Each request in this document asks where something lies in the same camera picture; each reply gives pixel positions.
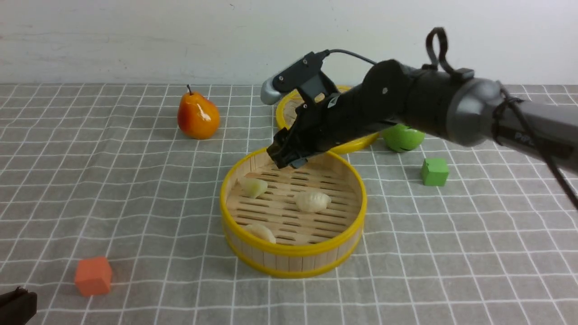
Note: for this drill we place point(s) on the bamboo steamer tray yellow rim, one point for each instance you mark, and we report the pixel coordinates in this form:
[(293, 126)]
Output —
[(307, 244)]

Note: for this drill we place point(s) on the green toy watermelon ball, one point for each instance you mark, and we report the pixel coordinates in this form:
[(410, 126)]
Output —
[(401, 138)]

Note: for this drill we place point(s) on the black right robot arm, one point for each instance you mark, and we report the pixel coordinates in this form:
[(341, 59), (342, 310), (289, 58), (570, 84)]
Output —
[(466, 113)]

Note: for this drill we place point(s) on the orange wooden cube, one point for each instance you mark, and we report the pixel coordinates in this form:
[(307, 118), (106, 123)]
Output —
[(93, 276)]

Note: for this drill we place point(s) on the orange yellow toy pear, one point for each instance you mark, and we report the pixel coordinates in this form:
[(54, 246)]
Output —
[(197, 117)]

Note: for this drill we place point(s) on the grey checked tablecloth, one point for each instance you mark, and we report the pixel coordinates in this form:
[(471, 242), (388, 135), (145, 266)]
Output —
[(93, 170)]

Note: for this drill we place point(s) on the pale green dumpling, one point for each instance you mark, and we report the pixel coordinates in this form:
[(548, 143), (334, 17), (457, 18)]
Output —
[(253, 187)]

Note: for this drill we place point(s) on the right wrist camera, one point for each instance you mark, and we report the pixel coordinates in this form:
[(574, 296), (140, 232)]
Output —
[(305, 76)]

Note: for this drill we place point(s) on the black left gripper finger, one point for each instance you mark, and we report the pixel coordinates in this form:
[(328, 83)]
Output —
[(17, 307)]

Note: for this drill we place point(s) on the white dumpling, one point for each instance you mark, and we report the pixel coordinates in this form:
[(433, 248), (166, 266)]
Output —
[(312, 202), (260, 231)]

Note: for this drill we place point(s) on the green wooden cube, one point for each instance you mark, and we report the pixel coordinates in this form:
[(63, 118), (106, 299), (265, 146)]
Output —
[(434, 172)]

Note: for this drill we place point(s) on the woven bamboo steamer lid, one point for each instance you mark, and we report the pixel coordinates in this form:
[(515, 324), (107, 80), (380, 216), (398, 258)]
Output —
[(286, 115)]

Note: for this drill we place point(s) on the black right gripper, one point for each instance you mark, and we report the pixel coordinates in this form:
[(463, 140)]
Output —
[(328, 119)]

